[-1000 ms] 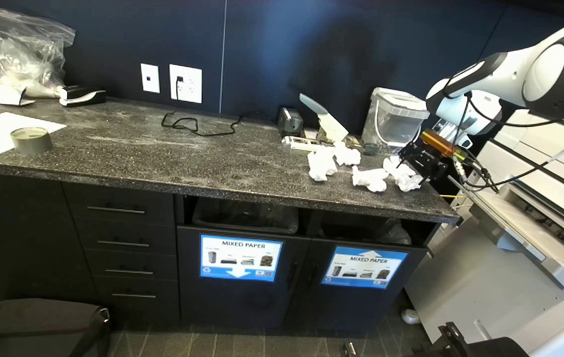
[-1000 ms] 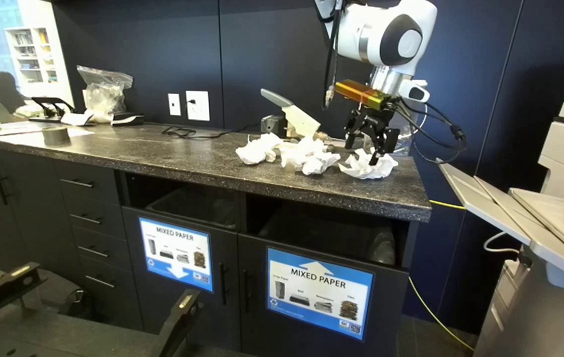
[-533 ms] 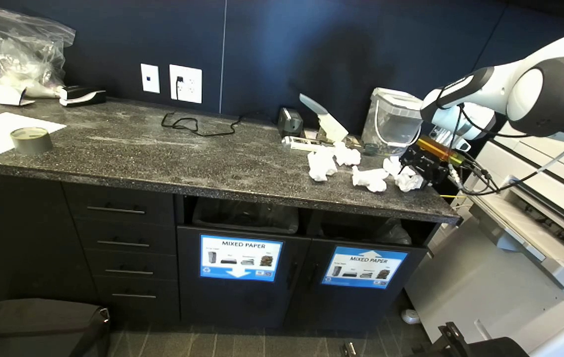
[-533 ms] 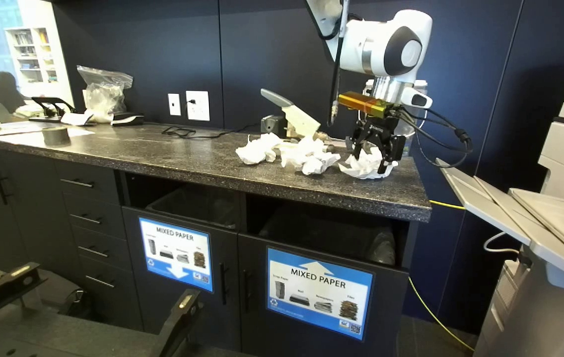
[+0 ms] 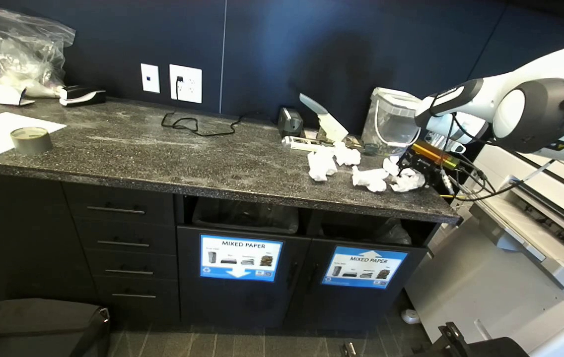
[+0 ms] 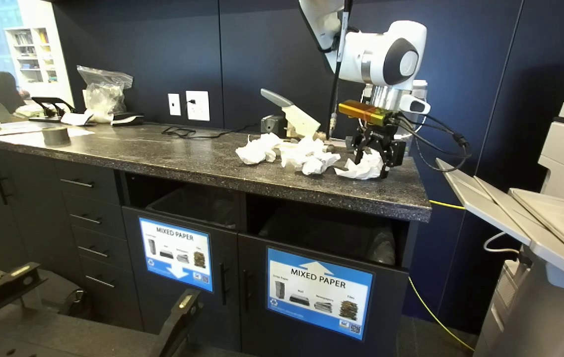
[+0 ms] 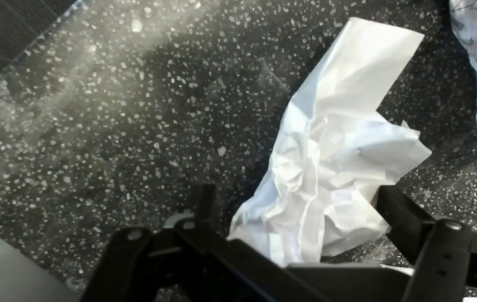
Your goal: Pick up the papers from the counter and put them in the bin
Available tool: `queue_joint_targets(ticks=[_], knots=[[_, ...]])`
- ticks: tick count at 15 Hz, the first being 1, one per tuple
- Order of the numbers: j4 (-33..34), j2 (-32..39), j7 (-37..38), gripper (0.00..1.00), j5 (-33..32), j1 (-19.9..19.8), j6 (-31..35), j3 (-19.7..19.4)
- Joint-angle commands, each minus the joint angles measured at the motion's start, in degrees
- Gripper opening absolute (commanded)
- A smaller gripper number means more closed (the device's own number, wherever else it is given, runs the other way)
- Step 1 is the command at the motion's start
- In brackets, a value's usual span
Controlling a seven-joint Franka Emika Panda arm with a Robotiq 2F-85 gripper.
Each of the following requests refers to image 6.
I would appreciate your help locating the black counter cabinet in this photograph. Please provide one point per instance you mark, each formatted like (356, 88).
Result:
(30, 218)

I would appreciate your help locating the bin with black liner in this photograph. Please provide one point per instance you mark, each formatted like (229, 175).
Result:
(328, 234)

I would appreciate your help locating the blue mixed paper sign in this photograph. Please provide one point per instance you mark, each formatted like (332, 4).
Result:
(175, 254)
(318, 290)

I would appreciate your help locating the seated person in background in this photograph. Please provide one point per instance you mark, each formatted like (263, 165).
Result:
(5, 90)

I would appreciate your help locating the white paper pile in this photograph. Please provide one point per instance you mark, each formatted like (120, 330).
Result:
(76, 117)

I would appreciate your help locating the small white wall outlet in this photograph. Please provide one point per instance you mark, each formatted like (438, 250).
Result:
(173, 103)

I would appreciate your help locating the orange wrist camera bar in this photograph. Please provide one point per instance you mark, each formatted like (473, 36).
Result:
(364, 111)

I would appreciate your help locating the large white wall plate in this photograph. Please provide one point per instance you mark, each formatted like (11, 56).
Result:
(197, 105)

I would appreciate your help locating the small black white tool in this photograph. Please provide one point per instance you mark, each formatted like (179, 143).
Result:
(128, 119)

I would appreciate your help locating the white cubby shelf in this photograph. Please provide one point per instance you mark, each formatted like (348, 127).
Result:
(34, 56)

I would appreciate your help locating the large white office printer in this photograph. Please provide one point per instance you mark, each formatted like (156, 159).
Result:
(547, 230)

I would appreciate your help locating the clear plastic bag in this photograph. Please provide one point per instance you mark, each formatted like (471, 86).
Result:
(104, 92)

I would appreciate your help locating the small crumpled white paper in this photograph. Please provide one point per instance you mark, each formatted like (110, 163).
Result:
(293, 151)

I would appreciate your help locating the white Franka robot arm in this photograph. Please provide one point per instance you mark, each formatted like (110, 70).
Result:
(388, 56)

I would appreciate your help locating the black bin door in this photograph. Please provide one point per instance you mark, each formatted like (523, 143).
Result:
(225, 324)
(255, 330)

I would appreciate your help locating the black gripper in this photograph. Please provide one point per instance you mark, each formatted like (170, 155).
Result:
(378, 135)

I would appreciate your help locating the black office chair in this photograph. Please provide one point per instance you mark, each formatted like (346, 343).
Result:
(30, 330)

